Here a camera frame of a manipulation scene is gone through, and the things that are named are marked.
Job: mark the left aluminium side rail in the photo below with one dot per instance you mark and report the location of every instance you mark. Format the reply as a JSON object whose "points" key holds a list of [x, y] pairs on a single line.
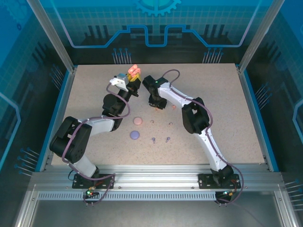
{"points": [[65, 99]]}

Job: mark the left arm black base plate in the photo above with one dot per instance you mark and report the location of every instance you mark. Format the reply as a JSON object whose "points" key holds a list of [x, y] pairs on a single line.
{"points": [[104, 185]]}

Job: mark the right aluminium frame post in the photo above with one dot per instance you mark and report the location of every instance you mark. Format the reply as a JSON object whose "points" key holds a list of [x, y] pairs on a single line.
{"points": [[260, 35]]}

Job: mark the purple earbud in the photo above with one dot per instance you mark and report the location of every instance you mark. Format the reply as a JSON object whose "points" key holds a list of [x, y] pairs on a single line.
{"points": [[153, 139], [167, 139]]}

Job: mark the right aluminium side rail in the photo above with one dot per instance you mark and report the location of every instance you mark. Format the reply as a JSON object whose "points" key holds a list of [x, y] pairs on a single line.
{"points": [[251, 99]]}

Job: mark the pink round charging case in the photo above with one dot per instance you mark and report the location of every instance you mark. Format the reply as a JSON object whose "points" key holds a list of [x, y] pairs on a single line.
{"points": [[137, 121]]}

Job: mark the small led circuit board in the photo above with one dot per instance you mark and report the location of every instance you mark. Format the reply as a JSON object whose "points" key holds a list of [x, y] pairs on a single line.
{"points": [[228, 193], [90, 192]]}

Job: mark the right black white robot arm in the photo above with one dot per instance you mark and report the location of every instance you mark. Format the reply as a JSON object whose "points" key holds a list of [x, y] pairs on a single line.
{"points": [[213, 151]]}

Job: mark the aluminium mounting rail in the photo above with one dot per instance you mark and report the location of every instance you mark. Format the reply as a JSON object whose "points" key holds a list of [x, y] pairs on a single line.
{"points": [[154, 175]]}

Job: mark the right small LED circuit board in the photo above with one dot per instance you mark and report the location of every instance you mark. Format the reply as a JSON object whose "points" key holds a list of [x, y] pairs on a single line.
{"points": [[228, 193]]}

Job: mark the coral rectangular charging case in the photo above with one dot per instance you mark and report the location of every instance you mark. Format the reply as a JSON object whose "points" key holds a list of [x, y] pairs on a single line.
{"points": [[133, 69]]}

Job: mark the pink earbud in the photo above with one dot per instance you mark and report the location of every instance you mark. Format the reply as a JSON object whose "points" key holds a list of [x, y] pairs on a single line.
{"points": [[153, 122], [170, 124]]}

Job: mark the aluminium frame post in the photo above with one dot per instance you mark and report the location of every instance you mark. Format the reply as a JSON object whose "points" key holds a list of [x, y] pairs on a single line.
{"points": [[260, 35], [54, 35]]}

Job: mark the left small LED circuit board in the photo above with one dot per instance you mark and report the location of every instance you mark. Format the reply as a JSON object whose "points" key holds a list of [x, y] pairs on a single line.
{"points": [[90, 192]]}

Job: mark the left aluminium frame post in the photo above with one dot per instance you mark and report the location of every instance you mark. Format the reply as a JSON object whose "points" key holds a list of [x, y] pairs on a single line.
{"points": [[54, 35]]}

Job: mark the purple round charging case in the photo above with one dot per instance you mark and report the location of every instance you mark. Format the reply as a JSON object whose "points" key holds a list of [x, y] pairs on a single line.
{"points": [[135, 134]]}

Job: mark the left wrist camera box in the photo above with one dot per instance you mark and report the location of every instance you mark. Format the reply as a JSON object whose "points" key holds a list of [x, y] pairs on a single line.
{"points": [[118, 81]]}

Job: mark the aluminium side rail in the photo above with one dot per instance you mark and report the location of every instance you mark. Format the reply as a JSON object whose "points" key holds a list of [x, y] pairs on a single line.
{"points": [[251, 99], [65, 99]]}

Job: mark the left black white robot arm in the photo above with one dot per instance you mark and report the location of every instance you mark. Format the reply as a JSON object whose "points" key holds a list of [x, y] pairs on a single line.
{"points": [[99, 125]]}

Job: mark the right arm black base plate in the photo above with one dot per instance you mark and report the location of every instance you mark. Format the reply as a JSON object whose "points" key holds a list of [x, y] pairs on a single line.
{"points": [[206, 182]]}

